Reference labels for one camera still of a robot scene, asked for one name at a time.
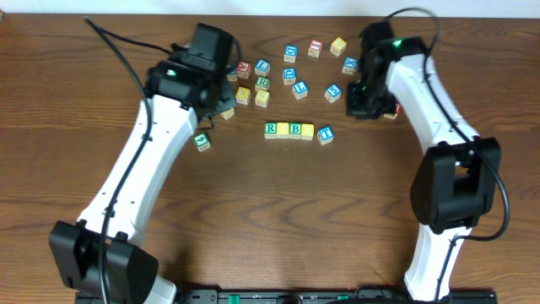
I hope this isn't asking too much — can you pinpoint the blue T block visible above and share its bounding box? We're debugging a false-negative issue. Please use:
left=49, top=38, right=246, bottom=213
left=317, top=126, right=335, bottom=145

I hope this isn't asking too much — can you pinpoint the green r block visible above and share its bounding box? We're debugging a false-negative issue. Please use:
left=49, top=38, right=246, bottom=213
left=264, top=122, right=277, bottom=139
left=255, top=76, right=270, bottom=91

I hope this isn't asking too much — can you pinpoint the yellow O block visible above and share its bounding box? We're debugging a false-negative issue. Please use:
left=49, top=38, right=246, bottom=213
left=276, top=122, right=289, bottom=138
left=300, top=123, right=315, bottom=140

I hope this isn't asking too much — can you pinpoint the green B block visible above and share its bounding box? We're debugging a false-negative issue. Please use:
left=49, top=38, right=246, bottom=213
left=289, top=122, right=302, bottom=139

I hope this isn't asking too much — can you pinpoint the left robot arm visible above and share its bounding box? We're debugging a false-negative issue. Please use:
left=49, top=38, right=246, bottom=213
left=49, top=24, right=241, bottom=303

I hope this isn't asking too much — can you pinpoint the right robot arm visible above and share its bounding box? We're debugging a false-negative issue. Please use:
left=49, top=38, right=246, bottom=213
left=346, top=19, right=510, bottom=303

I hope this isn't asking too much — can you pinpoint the blue P block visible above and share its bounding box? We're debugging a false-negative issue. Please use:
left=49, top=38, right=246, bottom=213
left=226, top=67, right=237, bottom=82

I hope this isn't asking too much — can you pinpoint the yellow C block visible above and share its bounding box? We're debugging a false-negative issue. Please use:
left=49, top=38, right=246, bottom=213
left=220, top=108, right=235, bottom=120

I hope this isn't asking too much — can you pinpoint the yellow K block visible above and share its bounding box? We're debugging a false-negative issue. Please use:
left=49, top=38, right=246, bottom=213
left=235, top=86, right=251, bottom=105

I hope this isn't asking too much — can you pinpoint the blue 5 block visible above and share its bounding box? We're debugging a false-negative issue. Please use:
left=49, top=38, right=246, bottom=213
left=325, top=84, right=343, bottom=103

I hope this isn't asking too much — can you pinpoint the red A block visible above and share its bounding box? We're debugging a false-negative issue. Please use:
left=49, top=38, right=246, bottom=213
left=236, top=61, right=251, bottom=79

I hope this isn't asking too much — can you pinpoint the red M block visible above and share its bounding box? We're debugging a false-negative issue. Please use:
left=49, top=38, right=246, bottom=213
left=383, top=103, right=402, bottom=120

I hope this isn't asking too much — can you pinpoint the blue X block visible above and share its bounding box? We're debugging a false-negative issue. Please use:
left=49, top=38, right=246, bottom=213
left=342, top=57, right=359, bottom=75

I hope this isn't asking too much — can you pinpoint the yellow S block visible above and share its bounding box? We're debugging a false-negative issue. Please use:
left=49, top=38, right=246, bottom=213
left=255, top=90, right=270, bottom=108

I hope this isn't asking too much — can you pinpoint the green 4 block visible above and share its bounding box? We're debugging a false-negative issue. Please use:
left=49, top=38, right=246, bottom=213
left=193, top=133, right=211, bottom=152

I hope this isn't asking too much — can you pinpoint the blue L block upper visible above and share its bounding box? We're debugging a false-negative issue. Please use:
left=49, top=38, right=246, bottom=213
left=254, top=59, right=271, bottom=77

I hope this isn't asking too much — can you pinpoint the blue l block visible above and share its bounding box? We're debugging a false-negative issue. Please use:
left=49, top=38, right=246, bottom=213
left=292, top=81, right=309, bottom=100
left=254, top=59, right=271, bottom=77

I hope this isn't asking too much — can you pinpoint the yellow block top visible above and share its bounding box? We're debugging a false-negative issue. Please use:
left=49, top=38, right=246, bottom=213
left=330, top=37, right=347, bottom=57

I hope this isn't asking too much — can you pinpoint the blue L block lower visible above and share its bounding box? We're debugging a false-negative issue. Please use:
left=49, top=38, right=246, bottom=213
left=292, top=81, right=309, bottom=100

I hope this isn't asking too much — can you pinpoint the blue D block lower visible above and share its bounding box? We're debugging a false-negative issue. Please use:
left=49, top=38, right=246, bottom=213
left=283, top=68, right=297, bottom=85

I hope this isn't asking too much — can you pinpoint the blue d block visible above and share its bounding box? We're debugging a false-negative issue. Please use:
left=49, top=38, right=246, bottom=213
left=283, top=45, right=298, bottom=63
left=283, top=68, right=297, bottom=85

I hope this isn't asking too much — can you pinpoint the red I block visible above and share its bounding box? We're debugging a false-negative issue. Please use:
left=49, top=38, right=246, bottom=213
left=308, top=40, right=323, bottom=58

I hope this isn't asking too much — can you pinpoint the blue D block upper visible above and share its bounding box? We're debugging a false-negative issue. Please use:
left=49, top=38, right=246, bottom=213
left=283, top=45, right=298, bottom=63

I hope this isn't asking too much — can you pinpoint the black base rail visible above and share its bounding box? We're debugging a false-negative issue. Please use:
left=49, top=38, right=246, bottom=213
left=175, top=287, right=499, bottom=304

